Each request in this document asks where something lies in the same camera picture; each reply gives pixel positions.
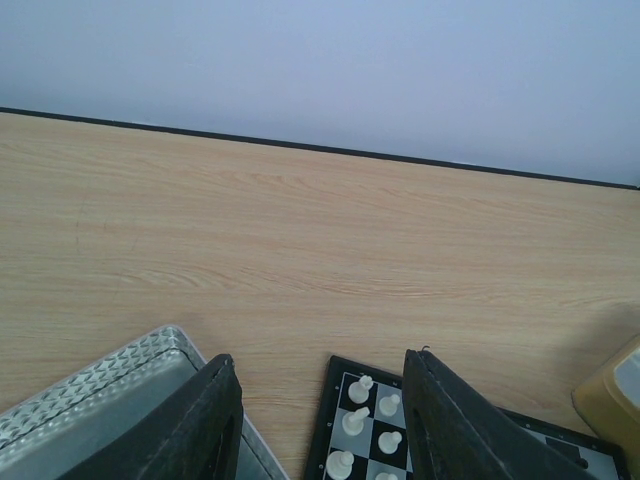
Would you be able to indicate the white bishop chess piece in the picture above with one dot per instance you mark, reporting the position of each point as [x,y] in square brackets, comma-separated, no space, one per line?
[339,464]

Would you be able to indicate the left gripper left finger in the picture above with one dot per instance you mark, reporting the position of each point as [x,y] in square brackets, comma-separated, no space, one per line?
[193,434]

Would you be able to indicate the white pawn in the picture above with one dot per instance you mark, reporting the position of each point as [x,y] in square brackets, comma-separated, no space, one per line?
[386,476]
[388,405]
[388,442]

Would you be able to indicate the gold tin box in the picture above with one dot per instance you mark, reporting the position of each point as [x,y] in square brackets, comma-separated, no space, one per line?
[608,399]

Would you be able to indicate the silver tin lid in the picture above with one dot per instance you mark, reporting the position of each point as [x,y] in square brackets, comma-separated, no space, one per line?
[50,433]

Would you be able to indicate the white knight chess piece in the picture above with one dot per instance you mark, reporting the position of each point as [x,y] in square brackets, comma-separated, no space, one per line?
[353,422]

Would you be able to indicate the white rook chess piece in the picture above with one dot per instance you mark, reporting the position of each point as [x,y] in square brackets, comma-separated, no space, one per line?
[359,391]

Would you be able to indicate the black silver chess board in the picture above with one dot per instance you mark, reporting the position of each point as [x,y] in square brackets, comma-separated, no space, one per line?
[600,459]

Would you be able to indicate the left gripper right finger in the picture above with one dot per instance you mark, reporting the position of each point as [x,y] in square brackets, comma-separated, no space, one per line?
[454,432]

